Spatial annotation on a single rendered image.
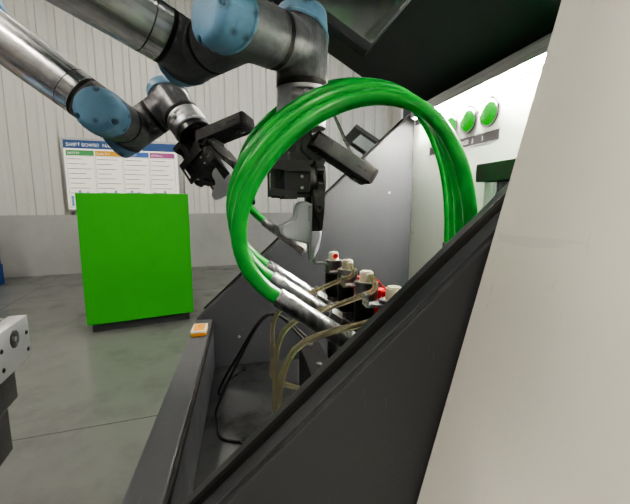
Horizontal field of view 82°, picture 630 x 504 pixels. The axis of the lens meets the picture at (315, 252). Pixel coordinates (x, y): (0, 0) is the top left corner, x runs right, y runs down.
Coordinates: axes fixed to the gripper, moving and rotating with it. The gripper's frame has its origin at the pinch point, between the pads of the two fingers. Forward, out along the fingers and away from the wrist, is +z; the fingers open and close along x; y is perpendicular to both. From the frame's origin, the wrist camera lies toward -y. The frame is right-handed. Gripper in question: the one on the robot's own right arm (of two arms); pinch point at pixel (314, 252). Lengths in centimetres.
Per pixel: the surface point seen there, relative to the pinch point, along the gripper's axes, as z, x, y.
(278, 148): -12.4, 24.7, 7.9
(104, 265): 53, -304, 140
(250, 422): 32.0, -6.1, 10.6
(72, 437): 116, -139, 102
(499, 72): -27.6, 3.5, -27.9
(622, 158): -10.0, 42.1, -5.6
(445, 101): -27.3, -11.8, -27.9
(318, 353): 16.9, 0.2, -0.6
